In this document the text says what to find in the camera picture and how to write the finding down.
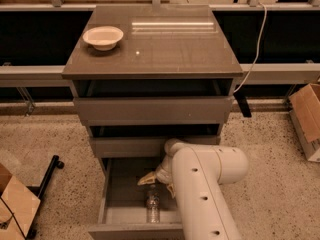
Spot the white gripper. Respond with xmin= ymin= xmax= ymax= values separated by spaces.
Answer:
xmin=137 ymin=164 xmax=175 ymax=198

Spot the clear plastic water bottle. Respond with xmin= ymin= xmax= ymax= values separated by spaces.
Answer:
xmin=146 ymin=185 xmax=160 ymax=223

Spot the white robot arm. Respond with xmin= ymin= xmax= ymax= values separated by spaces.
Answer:
xmin=138 ymin=139 xmax=249 ymax=240

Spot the open bottom drawer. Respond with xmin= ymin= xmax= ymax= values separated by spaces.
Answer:
xmin=89 ymin=157 xmax=184 ymax=240

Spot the middle grey drawer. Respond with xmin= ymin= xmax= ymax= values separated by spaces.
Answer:
xmin=89 ymin=135 xmax=222 ymax=159

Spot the grey drawer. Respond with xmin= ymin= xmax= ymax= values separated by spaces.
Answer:
xmin=89 ymin=135 xmax=222 ymax=159
xmin=74 ymin=97 xmax=233 ymax=126

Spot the top grey drawer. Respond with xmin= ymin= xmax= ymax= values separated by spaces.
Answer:
xmin=74 ymin=97 xmax=233 ymax=126

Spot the grey drawer cabinet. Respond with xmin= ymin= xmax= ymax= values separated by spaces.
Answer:
xmin=61 ymin=5 xmax=244 ymax=240

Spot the black wheeled stand leg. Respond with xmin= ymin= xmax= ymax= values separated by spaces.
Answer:
xmin=26 ymin=155 xmax=64 ymax=240

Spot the cardboard box at left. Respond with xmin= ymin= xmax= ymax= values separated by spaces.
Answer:
xmin=0 ymin=164 xmax=40 ymax=240

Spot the cardboard box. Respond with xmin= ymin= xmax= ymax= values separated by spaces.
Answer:
xmin=0 ymin=164 xmax=40 ymax=240
xmin=289 ymin=84 xmax=320 ymax=162

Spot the white paper bowl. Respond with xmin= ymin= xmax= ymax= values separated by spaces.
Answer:
xmin=83 ymin=26 xmax=124 ymax=51

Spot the cardboard box at right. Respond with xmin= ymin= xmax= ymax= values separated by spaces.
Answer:
xmin=289 ymin=84 xmax=320 ymax=162

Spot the metal rail frame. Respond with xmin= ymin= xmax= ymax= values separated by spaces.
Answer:
xmin=0 ymin=63 xmax=320 ymax=87

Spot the white hanging cable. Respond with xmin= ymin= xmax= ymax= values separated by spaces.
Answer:
xmin=232 ymin=2 xmax=268 ymax=94

